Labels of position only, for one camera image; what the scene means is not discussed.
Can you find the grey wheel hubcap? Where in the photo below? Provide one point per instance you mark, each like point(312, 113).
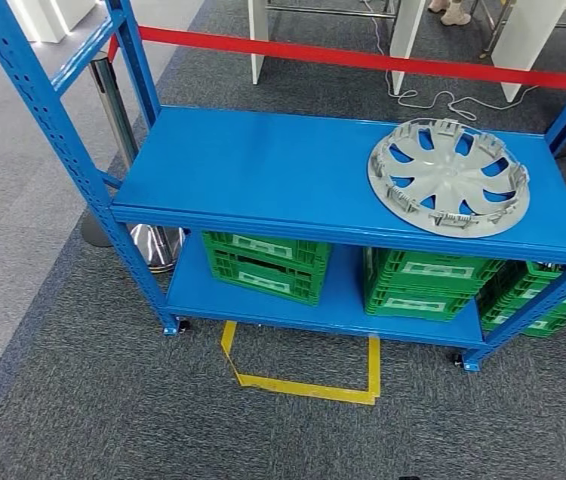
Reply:
point(448, 179)

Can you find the chrome stanchion post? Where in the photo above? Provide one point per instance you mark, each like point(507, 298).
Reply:
point(123, 132)

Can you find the black pole stand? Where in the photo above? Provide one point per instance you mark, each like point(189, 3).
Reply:
point(93, 232)

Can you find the black robot right foot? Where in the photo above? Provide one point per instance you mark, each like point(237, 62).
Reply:
point(409, 478)

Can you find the red barrier belt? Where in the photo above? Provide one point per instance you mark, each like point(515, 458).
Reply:
point(343, 58)

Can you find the person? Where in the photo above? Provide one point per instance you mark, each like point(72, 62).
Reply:
point(450, 12)

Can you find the white desk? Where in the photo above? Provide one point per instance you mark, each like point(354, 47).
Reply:
point(525, 40)
point(260, 40)

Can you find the blue metal shelf rack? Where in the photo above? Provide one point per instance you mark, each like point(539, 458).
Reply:
point(273, 172)

